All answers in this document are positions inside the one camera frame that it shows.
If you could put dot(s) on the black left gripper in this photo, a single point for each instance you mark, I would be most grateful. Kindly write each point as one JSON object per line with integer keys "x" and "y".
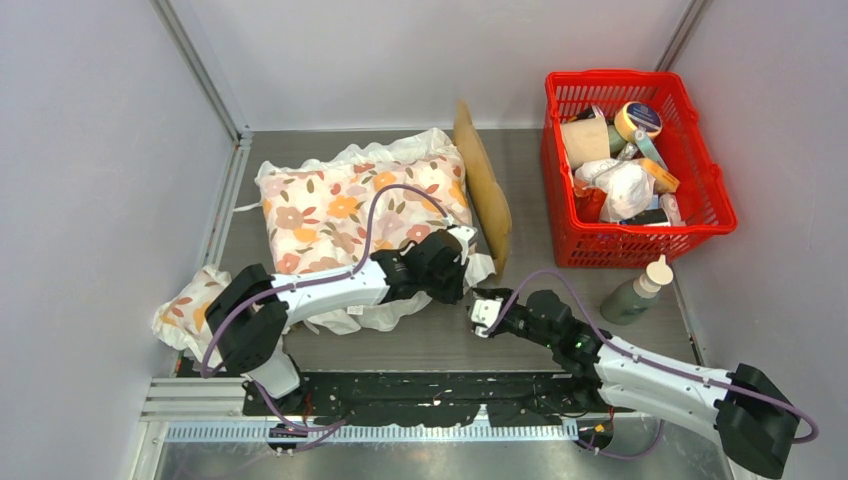
{"x": 455, "y": 291}

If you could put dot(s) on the large floral cushion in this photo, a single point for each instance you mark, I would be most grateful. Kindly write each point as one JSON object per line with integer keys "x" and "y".
{"x": 326, "y": 215}

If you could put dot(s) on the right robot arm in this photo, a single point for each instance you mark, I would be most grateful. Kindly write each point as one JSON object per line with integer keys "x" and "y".
{"x": 742, "y": 411}

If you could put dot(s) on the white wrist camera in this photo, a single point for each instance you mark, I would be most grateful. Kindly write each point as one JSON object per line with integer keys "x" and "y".
{"x": 483, "y": 314}
{"x": 466, "y": 236}

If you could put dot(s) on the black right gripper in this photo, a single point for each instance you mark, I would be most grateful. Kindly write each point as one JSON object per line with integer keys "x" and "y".
{"x": 503, "y": 293}

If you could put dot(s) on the green bottle with beige cap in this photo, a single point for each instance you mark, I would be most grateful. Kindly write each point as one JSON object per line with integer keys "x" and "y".
{"x": 631, "y": 299}

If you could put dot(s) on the small floral pillow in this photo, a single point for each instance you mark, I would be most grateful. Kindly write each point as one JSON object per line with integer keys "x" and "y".
{"x": 181, "y": 322}

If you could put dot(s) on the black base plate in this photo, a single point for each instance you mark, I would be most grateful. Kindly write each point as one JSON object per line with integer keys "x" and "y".
{"x": 442, "y": 399}

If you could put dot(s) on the red plastic basket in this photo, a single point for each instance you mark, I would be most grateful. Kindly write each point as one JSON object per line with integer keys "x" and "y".
{"x": 674, "y": 223}

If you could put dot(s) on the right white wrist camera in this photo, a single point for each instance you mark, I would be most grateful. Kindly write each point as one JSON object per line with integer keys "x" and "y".
{"x": 483, "y": 314}

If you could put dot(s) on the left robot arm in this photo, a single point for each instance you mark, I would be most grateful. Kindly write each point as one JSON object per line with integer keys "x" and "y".
{"x": 248, "y": 317}

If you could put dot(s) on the aluminium rail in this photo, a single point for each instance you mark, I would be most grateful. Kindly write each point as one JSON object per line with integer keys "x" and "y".
{"x": 232, "y": 409}

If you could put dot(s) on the wooden pet bed frame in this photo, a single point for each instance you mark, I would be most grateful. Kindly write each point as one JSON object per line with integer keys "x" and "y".
{"x": 488, "y": 197}

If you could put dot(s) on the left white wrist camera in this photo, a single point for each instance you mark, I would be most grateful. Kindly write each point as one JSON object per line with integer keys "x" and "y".
{"x": 466, "y": 236}

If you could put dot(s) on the yellow tape roll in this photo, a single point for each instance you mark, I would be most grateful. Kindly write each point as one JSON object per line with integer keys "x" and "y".
{"x": 637, "y": 116}

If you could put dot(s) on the white crumpled plastic bag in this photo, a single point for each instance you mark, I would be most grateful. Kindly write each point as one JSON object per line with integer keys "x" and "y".
{"x": 611, "y": 190}

